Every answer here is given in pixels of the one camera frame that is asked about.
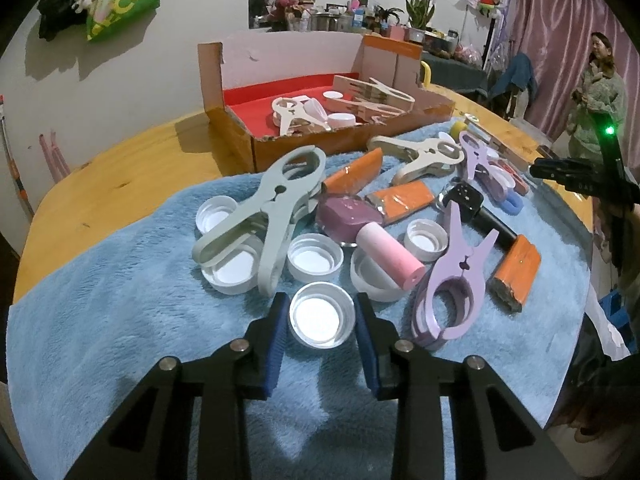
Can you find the grey-green large clamp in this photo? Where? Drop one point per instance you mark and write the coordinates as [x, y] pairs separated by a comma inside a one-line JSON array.
[[286, 194]]

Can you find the pink cylinder bottle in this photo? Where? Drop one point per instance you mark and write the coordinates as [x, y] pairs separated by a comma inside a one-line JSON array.
[[392, 257]]

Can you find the orange packet back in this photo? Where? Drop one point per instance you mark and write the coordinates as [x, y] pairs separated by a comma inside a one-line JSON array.
[[355, 176]]

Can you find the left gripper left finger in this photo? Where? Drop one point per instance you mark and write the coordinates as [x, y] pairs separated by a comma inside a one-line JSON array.
[[148, 435]]

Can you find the blue fleece towel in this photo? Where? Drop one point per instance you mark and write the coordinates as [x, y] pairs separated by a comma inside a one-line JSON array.
[[81, 339]]

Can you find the orange wrapped packet front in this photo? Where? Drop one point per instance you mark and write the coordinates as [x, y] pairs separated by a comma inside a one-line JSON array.
[[514, 278]]

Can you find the broom stick orange tip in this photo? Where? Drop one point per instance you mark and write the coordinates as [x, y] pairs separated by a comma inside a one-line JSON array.
[[15, 174]]

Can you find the pink bunny plush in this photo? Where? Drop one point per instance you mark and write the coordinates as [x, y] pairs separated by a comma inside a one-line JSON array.
[[279, 9]]

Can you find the purple nail polish bottle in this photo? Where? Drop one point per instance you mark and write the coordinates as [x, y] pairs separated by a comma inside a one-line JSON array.
[[341, 216]]

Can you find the cardboard box red bottom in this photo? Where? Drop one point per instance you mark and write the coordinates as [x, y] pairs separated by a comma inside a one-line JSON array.
[[242, 74]]

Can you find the white lid left back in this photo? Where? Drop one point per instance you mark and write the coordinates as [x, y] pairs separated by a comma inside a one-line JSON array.
[[213, 211]]

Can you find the cream clamp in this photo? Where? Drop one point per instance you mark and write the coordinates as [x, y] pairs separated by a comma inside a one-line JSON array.
[[429, 157]]

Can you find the white lid under grey clamp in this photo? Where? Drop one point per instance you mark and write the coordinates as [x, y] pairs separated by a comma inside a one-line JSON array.
[[237, 273]]

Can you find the white clamp in box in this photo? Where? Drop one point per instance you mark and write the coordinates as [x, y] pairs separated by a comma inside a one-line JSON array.
[[290, 111]]

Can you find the person in grey sweater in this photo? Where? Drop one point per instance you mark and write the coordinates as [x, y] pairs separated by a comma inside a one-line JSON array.
[[600, 90]]

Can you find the large purple clamp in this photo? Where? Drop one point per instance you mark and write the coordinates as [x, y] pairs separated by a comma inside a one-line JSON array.
[[496, 181]]

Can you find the black shower head brush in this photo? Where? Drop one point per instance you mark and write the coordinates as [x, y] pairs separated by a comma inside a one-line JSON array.
[[473, 212]]

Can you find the white jar lid front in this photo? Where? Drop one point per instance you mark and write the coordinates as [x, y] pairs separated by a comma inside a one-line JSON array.
[[321, 316]]

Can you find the black bag with plush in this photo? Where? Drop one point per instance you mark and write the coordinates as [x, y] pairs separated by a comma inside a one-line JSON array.
[[65, 2]]

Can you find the small white lid right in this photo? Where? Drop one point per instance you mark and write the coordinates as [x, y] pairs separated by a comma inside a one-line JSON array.
[[426, 240]]

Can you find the potted green plant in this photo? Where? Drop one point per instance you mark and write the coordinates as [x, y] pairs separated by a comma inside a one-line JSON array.
[[420, 13]]

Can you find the wooden clamp in box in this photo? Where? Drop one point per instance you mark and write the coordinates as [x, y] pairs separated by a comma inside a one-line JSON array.
[[367, 100]]

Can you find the small purple clamp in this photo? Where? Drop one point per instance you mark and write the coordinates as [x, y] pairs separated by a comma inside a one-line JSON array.
[[460, 272]]

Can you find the pink curtain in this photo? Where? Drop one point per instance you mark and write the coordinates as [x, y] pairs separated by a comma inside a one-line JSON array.
[[555, 35]]

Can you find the blue round tape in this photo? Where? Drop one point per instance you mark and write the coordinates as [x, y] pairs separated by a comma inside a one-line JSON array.
[[512, 204]]

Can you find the large pink-beige clamp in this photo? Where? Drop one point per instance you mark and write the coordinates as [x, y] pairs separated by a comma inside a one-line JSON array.
[[516, 160]]

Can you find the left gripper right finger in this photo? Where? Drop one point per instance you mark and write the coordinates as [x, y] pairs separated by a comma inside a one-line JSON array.
[[494, 435]]

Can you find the white lid centre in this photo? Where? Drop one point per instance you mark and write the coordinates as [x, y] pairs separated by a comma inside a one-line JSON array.
[[314, 257]]

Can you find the orange packet middle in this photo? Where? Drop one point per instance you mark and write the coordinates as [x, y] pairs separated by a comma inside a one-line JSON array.
[[400, 201]]

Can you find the dark covered side table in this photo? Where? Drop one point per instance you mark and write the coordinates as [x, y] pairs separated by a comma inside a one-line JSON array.
[[459, 77]]

